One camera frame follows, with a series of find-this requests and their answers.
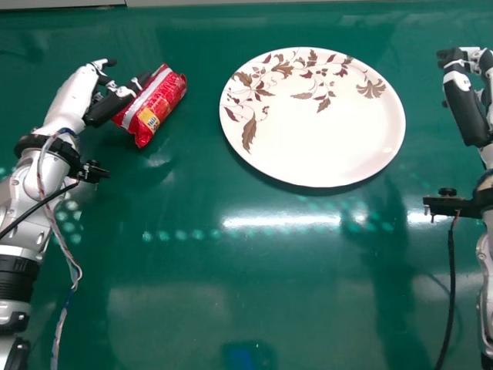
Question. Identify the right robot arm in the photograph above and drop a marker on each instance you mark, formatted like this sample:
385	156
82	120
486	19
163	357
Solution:
486	262

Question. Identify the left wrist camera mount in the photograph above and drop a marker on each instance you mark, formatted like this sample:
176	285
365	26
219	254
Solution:
92	171

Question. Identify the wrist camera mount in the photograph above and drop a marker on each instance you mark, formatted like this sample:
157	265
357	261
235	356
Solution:
450	202
92	171

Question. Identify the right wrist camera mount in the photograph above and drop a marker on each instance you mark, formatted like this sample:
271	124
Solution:
450	202

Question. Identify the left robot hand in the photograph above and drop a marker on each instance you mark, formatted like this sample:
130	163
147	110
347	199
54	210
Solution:
65	104

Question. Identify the plate with brown leaf pattern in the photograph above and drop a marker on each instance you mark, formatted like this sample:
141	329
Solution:
327	127

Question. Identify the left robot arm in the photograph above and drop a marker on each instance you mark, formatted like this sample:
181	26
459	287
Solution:
23	216

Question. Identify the red biscuit packet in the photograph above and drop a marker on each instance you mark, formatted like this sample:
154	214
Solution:
158	100

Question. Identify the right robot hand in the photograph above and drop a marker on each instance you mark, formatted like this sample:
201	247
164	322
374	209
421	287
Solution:
466	115

